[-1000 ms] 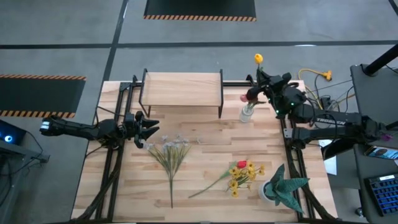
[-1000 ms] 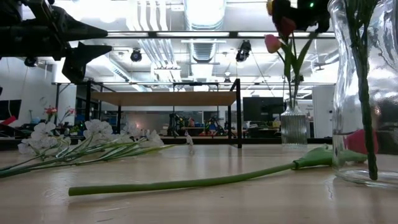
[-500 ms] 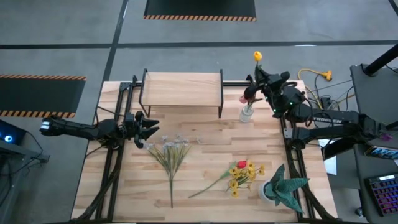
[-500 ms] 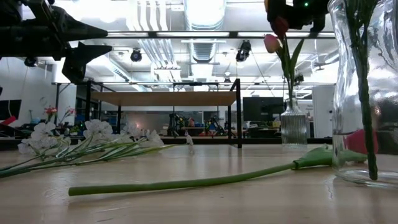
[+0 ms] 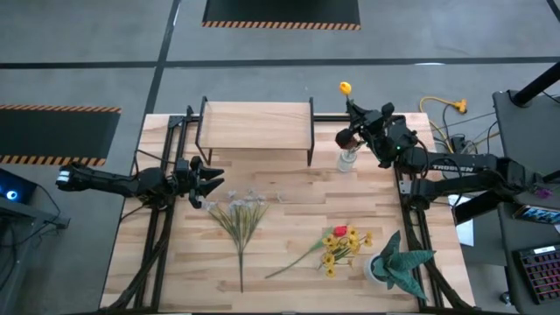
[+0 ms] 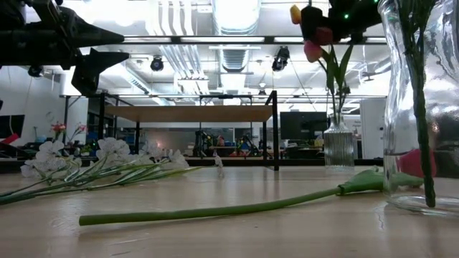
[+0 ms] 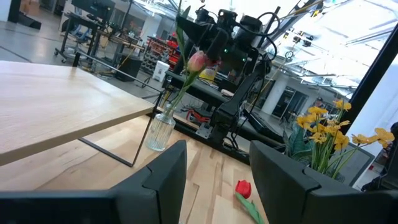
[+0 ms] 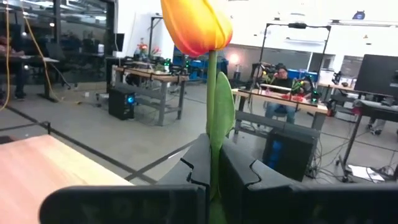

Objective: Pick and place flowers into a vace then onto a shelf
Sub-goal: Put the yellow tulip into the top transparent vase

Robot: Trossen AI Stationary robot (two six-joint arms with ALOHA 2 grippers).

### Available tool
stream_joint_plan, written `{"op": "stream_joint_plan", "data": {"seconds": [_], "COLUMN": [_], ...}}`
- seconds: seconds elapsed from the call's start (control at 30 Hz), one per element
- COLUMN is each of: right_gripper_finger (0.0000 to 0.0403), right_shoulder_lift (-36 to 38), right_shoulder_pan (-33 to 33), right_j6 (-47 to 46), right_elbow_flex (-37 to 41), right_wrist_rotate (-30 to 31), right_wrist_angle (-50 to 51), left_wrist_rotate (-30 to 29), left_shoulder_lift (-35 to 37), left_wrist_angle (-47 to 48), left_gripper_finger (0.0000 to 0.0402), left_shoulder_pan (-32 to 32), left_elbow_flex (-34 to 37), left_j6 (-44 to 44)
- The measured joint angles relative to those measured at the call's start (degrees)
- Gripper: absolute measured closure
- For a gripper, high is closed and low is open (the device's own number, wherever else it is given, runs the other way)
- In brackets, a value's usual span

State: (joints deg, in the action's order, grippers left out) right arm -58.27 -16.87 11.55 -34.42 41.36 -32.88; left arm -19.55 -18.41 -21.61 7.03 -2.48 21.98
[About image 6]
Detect white flower bunch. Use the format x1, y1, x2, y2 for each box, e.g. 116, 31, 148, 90
0, 137, 202, 207

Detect large clear glass vase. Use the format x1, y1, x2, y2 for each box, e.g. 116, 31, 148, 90
378, 0, 459, 218

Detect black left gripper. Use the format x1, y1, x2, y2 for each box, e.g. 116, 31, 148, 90
0, 0, 131, 97

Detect black monitor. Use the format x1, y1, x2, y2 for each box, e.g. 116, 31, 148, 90
280, 111, 328, 140
0, 114, 25, 139

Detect black overhead camera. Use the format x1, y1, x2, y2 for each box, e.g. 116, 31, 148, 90
271, 45, 291, 72

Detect loose white blossom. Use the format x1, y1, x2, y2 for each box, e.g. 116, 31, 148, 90
214, 154, 225, 177

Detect yellow tulip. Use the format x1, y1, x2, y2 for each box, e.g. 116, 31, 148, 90
289, 4, 355, 125

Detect pink tulip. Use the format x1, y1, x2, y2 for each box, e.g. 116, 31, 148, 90
303, 39, 339, 125

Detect wooden shelf with black legs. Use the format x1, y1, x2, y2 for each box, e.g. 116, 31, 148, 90
85, 90, 280, 171

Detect dark green stem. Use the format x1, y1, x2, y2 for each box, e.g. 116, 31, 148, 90
396, 0, 449, 209

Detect small ribbed glass vase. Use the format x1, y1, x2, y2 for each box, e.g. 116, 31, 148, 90
323, 113, 355, 169

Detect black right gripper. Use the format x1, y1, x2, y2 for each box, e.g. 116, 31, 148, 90
301, 0, 383, 46

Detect bright red tulip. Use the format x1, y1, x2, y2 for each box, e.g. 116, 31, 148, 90
78, 148, 437, 227

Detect black aluminium rig frame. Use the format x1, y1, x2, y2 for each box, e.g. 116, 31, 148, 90
59, 34, 392, 169

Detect red background flowers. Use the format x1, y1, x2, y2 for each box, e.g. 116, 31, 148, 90
51, 121, 87, 144

